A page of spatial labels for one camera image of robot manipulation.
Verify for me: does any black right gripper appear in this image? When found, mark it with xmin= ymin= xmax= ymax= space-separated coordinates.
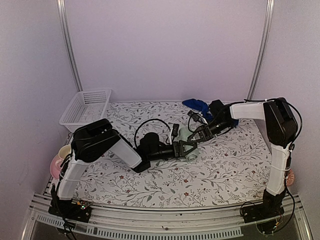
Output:
xmin=187 ymin=118 xmax=232 ymax=144

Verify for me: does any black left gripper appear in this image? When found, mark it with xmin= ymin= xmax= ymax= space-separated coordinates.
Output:
xmin=148 ymin=140 xmax=198 ymax=162

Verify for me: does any light green towel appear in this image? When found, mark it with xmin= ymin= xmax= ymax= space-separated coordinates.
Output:
xmin=178 ymin=126 xmax=199 ymax=162

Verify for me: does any blue towel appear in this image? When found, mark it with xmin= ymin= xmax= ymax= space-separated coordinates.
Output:
xmin=182 ymin=98 xmax=239 ymax=128

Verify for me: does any white plastic basket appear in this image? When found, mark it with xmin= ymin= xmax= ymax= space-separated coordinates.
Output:
xmin=59 ymin=88 xmax=112 ymax=133

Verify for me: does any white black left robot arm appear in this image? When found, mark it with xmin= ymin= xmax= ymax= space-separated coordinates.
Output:
xmin=51 ymin=118 xmax=198 ymax=217

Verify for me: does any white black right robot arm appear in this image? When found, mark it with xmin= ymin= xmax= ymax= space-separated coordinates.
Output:
xmin=187 ymin=97 xmax=303 ymax=218

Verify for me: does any orange patterned round object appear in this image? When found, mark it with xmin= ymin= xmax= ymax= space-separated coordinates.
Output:
xmin=286 ymin=169 xmax=295 ymax=186

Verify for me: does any pink cup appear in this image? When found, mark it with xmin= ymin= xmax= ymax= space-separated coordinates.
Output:
xmin=58 ymin=144 xmax=72 ymax=160

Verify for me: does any pink plate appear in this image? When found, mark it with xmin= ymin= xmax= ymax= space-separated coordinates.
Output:
xmin=49 ymin=154 xmax=66 ymax=180

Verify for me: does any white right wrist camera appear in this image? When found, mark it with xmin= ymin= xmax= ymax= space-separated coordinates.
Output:
xmin=187 ymin=110 xmax=208 ymax=125

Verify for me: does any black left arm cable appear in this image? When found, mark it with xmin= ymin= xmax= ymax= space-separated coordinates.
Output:
xmin=133 ymin=118 xmax=173 ymax=151

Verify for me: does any aluminium front rail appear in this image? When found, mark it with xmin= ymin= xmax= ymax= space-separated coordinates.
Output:
xmin=21 ymin=194 xmax=316 ymax=240

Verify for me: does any right aluminium frame post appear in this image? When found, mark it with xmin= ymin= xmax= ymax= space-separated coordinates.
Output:
xmin=247 ymin=0 xmax=275 ymax=100

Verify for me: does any aluminium frame post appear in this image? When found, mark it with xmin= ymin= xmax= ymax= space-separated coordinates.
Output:
xmin=247 ymin=0 xmax=275 ymax=100
xmin=56 ymin=0 xmax=83 ymax=92

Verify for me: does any left aluminium frame post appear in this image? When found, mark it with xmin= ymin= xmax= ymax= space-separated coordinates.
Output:
xmin=56 ymin=0 xmax=83 ymax=92

